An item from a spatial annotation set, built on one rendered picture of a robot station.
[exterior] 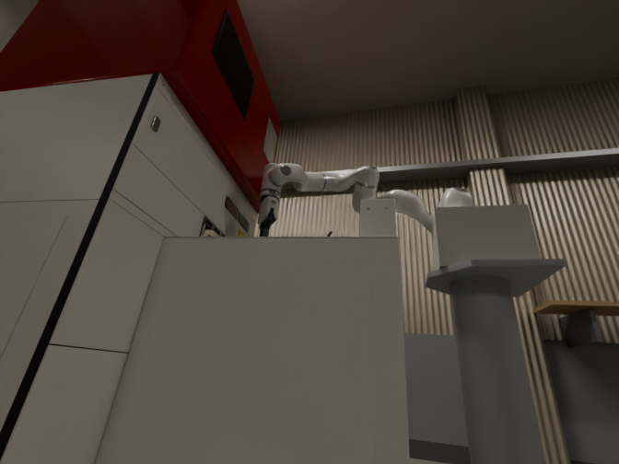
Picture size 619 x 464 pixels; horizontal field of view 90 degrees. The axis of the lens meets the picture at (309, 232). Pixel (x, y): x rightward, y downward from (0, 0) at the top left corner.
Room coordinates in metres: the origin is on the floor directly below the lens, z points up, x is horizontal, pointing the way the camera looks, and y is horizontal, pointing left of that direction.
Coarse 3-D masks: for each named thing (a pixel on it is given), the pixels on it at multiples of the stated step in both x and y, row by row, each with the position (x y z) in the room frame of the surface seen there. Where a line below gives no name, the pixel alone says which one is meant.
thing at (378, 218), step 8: (360, 200) 0.74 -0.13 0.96; (368, 200) 0.73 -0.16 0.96; (376, 200) 0.73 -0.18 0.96; (384, 200) 0.72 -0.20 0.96; (392, 200) 0.72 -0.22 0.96; (360, 208) 0.74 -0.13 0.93; (368, 208) 0.73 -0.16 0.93; (376, 208) 0.73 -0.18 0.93; (384, 208) 0.72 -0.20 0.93; (392, 208) 0.72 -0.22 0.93; (360, 216) 0.74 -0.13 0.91; (368, 216) 0.73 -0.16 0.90; (376, 216) 0.73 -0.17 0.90; (384, 216) 0.72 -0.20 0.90; (392, 216) 0.72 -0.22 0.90; (360, 224) 0.74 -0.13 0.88; (368, 224) 0.73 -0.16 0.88; (376, 224) 0.73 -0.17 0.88; (384, 224) 0.72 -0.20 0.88; (392, 224) 0.72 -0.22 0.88; (360, 232) 0.74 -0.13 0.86; (368, 232) 0.73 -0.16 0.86; (376, 232) 0.73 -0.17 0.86; (384, 232) 0.72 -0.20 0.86; (392, 232) 0.72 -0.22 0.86
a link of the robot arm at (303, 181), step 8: (280, 168) 0.99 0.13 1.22; (288, 168) 1.01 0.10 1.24; (296, 168) 1.03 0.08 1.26; (272, 176) 1.03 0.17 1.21; (280, 176) 1.01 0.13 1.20; (288, 176) 1.02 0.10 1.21; (296, 176) 1.04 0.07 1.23; (304, 176) 1.07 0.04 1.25; (312, 176) 1.15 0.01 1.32; (320, 176) 1.18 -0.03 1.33; (280, 184) 1.06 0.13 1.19; (296, 184) 1.15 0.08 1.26; (304, 184) 1.11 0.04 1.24; (312, 184) 1.17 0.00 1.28; (320, 184) 1.19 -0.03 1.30
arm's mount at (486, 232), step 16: (448, 208) 0.82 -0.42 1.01; (464, 208) 0.81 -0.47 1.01; (480, 208) 0.80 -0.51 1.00; (496, 208) 0.79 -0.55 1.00; (512, 208) 0.78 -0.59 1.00; (528, 208) 0.77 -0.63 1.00; (448, 224) 0.82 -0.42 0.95; (464, 224) 0.81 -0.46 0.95; (480, 224) 0.80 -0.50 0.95; (496, 224) 0.79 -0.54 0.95; (512, 224) 0.78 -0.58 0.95; (528, 224) 0.77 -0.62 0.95; (448, 240) 0.83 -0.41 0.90; (464, 240) 0.81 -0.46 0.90; (480, 240) 0.80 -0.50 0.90; (496, 240) 0.79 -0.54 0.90; (512, 240) 0.78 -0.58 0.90; (528, 240) 0.77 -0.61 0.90; (448, 256) 0.83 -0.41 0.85; (464, 256) 0.81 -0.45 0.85; (480, 256) 0.80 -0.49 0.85; (496, 256) 0.79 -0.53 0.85; (512, 256) 0.78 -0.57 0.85; (528, 256) 0.77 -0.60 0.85
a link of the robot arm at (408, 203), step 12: (360, 192) 1.21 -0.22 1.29; (372, 192) 1.20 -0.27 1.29; (396, 192) 1.15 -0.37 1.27; (408, 192) 1.15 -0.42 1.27; (396, 204) 1.17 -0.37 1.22; (408, 204) 1.15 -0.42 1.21; (420, 204) 1.14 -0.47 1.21; (420, 216) 1.16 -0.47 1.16; (432, 216) 1.18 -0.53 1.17; (432, 228) 1.17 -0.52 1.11
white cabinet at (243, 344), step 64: (192, 256) 0.77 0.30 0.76; (256, 256) 0.73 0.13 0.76; (320, 256) 0.70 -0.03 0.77; (384, 256) 0.66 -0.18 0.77; (192, 320) 0.76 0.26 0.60; (256, 320) 0.72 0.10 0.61; (320, 320) 0.69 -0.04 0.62; (384, 320) 0.67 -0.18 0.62; (128, 384) 0.79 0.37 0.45; (192, 384) 0.75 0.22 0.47; (256, 384) 0.72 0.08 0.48; (320, 384) 0.69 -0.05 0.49; (384, 384) 0.67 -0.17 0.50; (128, 448) 0.77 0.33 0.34; (192, 448) 0.74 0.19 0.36; (256, 448) 0.71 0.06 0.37; (320, 448) 0.69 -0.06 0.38; (384, 448) 0.67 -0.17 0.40
